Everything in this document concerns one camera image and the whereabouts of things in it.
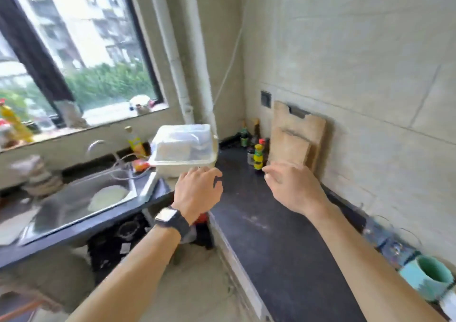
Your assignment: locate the person's left hand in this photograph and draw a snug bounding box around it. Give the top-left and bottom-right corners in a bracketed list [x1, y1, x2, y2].
[172, 166, 224, 225]

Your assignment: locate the person's right hand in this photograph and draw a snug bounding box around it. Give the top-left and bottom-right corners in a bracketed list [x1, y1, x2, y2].
[262, 162, 331, 220]

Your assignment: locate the person's right forearm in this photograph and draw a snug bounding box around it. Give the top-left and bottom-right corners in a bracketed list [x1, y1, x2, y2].
[306, 204, 447, 322]

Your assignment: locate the person's left forearm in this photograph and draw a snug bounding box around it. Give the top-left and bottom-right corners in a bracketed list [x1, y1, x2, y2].
[66, 222, 183, 322]

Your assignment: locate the yellow label sauce bottle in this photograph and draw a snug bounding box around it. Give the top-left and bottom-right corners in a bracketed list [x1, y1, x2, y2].
[253, 143, 265, 174]

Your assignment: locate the small wooden cutting board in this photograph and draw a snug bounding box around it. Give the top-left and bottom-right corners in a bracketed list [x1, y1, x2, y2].
[267, 127, 316, 169]

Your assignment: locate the green cap bottle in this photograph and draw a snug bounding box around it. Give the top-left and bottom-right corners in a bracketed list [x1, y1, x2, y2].
[239, 120, 250, 147]

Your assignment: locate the white dish rack clear lid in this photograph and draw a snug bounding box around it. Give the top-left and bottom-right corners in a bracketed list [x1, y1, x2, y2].
[148, 123, 219, 179]

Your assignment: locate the large wooden cutting board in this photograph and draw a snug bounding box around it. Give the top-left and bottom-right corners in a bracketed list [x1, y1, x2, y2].
[271, 101, 327, 173]

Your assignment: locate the black wrist watch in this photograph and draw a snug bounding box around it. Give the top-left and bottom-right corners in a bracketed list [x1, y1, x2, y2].
[154, 206, 191, 241]

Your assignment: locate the dark knife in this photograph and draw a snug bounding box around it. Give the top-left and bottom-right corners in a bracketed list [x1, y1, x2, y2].
[287, 105, 311, 118]

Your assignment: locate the yellow bottle white cap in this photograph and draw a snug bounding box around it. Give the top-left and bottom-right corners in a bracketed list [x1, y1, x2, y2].
[124, 126, 147, 159]

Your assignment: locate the white plate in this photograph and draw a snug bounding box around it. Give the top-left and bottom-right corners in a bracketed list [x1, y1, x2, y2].
[87, 185, 130, 213]

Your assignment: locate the black bag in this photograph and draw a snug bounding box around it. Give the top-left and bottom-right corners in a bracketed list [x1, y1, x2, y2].
[87, 213, 154, 280]

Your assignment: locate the thick white pipe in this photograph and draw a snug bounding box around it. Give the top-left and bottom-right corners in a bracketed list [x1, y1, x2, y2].
[181, 0, 219, 149]

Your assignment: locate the chrome faucet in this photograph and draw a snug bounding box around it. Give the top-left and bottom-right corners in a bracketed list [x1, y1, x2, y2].
[85, 140, 124, 171]

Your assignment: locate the blue plastic packaging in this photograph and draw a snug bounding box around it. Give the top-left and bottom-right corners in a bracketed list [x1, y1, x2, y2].
[363, 214, 418, 270]

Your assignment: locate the thin white pipe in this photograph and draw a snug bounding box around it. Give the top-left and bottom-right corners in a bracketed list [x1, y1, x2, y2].
[145, 0, 195, 125]

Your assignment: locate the steel kitchen sink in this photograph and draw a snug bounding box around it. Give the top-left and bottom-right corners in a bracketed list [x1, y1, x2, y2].
[17, 168, 158, 246]

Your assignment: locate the stack of bowls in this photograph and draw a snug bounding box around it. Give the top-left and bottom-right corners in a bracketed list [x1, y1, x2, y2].
[10, 154, 65, 198]

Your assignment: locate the teal mug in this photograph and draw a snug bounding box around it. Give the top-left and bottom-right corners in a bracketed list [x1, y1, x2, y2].
[399, 255, 455, 303]

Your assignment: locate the large yellow oil bottle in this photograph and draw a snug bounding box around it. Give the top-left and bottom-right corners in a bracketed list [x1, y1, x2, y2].
[0, 99, 33, 144]

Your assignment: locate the white cup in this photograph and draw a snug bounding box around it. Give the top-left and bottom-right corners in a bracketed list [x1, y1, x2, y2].
[439, 285, 456, 319]

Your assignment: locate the white cable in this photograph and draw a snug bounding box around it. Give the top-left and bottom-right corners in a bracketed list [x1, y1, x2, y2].
[213, 28, 245, 102]

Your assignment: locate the dark window frame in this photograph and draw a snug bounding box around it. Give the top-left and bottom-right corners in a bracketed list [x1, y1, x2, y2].
[0, 0, 165, 128]

